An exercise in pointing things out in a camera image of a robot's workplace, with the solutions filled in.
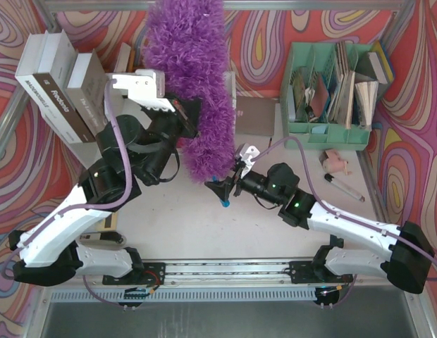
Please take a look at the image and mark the brown Fredonia book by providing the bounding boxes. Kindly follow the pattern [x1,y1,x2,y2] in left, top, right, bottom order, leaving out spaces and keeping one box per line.
[37,31,94,144]

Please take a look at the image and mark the grey book in organizer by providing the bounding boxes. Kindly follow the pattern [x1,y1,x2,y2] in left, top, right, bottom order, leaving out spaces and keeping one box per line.
[356,40,395,85]

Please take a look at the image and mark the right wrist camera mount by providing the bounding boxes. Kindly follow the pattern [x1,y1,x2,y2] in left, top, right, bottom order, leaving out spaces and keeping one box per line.
[235,143,260,178]

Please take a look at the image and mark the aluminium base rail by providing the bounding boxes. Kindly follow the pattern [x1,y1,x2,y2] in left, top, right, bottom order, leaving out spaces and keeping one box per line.
[50,260,353,308]

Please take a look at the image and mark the green file organizer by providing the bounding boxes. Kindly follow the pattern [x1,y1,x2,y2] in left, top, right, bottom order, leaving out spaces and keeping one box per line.
[280,41,383,151]

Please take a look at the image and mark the white wooden bookshelf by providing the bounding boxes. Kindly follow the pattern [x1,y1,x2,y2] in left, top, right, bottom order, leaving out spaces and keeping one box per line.
[74,70,238,170]

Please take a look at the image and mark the purple fluffy duster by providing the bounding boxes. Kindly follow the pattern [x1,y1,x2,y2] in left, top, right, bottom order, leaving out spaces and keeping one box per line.
[143,1,235,182]

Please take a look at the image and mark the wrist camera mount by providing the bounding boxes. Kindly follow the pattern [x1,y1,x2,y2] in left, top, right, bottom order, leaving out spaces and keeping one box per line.
[235,143,260,178]
[111,69,176,112]

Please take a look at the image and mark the white marker pen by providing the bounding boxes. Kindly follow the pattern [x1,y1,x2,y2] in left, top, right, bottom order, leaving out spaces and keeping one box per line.
[324,173,365,202]

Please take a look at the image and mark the pink pig figurine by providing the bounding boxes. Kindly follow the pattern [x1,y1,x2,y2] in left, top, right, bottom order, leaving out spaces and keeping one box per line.
[319,149,351,175]

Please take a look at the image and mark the taupe Lonely City book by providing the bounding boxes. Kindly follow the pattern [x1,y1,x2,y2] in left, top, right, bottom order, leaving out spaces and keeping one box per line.
[66,50,108,137]

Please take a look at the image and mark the white Mademoiselle book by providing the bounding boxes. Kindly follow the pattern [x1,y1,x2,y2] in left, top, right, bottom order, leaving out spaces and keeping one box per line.
[14,33,64,124]

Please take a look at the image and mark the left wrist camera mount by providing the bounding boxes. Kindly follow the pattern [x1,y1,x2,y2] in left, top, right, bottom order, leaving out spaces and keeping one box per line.
[111,69,176,112]

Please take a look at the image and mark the white black stapler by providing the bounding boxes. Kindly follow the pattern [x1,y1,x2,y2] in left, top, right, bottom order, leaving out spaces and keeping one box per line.
[78,231,126,245]

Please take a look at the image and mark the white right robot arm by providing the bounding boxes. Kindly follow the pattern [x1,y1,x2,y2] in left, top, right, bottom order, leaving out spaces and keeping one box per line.
[205,163,435,294]

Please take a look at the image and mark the small yellow book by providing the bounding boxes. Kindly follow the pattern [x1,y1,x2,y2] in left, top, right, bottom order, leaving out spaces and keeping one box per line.
[102,213,118,231]

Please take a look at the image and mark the books behind shelf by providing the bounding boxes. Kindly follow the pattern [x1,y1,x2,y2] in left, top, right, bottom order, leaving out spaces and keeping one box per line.
[113,42,144,73]

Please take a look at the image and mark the grey notebook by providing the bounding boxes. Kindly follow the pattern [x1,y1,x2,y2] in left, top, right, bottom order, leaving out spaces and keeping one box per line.
[235,96,276,137]

